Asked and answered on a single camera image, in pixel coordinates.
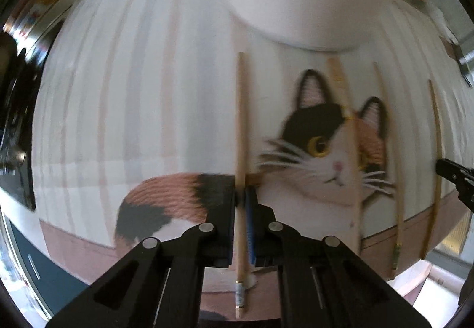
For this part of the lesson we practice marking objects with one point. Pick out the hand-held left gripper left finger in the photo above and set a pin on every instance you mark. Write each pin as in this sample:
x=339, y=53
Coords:
x=222, y=209

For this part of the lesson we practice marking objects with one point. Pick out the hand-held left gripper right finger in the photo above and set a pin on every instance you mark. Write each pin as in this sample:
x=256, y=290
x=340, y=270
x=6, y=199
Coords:
x=251, y=224

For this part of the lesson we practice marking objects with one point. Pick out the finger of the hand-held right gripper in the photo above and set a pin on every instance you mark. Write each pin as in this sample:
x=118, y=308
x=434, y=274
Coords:
x=457, y=176

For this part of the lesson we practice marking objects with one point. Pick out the pale wooden chopstick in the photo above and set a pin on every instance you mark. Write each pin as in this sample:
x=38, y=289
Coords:
x=240, y=109

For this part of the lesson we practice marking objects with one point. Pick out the row of wooden chopsticks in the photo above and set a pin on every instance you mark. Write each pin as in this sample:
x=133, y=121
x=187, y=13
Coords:
x=351, y=139

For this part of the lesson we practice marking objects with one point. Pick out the striped cat print mat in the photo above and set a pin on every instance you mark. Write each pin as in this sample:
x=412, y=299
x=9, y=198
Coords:
x=148, y=91

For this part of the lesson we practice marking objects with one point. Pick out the blue kitchen cabinet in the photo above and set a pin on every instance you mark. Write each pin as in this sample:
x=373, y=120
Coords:
x=48, y=276

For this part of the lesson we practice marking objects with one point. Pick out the black glass gas cooktop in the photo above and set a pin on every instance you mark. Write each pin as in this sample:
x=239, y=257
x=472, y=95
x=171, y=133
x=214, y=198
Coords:
x=18, y=109

